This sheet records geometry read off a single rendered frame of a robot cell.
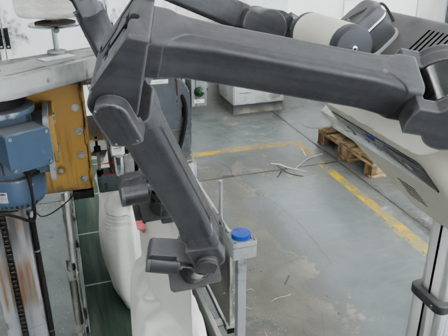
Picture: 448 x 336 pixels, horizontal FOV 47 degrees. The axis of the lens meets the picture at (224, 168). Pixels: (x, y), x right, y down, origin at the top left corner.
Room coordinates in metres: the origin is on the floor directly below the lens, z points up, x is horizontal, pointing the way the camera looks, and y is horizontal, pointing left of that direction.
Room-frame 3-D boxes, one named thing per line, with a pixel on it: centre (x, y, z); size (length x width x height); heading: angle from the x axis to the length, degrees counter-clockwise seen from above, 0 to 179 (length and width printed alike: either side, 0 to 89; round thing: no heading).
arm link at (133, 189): (1.04, 0.17, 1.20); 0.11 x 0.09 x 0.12; 110
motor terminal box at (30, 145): (1.09, 0.45, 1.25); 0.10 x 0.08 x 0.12; 133
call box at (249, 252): (1.39, -0.05, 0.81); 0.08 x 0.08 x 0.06; 18
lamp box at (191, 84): (1.48, 0.08, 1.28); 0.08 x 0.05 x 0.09; 18
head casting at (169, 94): (1.54, 0.25, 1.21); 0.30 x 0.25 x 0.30; 18
